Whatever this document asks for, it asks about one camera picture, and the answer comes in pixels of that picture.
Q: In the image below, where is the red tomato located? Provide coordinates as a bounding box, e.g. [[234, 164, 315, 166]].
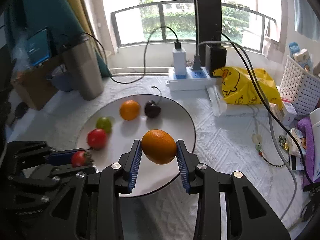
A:
[[71, 151, 93, 167]]

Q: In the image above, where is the large orange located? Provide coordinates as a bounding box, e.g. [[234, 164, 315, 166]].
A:
[[141, 129, 177, 165]]

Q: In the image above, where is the red fruit in bowl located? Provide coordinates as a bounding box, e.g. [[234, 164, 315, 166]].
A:
[[87, 128, 107, 150]]

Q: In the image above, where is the brown cardboard box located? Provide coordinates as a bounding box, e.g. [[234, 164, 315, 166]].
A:
[[11, 55, 63, 110]]

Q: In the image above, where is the green fruit in bowl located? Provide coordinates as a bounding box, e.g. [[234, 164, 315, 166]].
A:
[[95, 116, 112, 134]]

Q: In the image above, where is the blue plastic bowl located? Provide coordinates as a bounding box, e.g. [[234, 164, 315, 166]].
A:
[[47, 64, 73, 92]]

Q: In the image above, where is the orange in bowl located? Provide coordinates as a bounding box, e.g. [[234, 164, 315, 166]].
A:
[[119, 100, 140, 121]]

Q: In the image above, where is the purple cloth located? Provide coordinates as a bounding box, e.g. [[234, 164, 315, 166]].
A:
[[297, 116, 319, 192]]

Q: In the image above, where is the tablet screen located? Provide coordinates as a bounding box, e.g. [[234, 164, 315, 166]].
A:
[[27, 27, 54, 67]]

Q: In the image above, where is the stainless steel tumbler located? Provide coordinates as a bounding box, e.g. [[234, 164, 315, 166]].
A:
[[62, 33, 104, 100]]

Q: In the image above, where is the dark cherry in bowl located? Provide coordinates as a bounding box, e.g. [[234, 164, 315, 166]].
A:
[[144, 100, 161, 118]]

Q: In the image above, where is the yellow duck plastic bag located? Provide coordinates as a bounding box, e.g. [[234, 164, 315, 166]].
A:
[[213, 67, 283, 109]]

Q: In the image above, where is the white perforated basket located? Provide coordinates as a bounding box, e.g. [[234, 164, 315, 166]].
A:
[[279, 56, 319, 116]]

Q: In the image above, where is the white power strip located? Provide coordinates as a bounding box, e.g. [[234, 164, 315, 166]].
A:
[[165, 67, 222, 91]]

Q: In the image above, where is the teal curtain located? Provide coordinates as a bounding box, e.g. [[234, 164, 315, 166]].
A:
[[1, 0, 111, 77]]

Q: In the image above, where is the black charger adapter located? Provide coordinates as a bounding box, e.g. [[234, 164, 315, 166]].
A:
[[205, 44, 227, 77]]

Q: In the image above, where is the yellow curtain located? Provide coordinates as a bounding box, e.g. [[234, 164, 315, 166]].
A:
[[60, 0, 97, 38]]

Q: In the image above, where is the white charger adapter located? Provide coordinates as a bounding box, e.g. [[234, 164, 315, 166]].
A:
[[172, 48, 187, 79]]

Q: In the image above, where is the balcony railing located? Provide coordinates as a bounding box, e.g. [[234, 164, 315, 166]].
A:
[[111, 0, 278, 53]]

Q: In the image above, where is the light blue hanging towel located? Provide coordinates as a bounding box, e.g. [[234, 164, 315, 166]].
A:
[[294, 0, 320, 41]]

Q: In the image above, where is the black charging cable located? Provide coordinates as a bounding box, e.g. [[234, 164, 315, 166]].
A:
[[80, 26, 182, 85]]

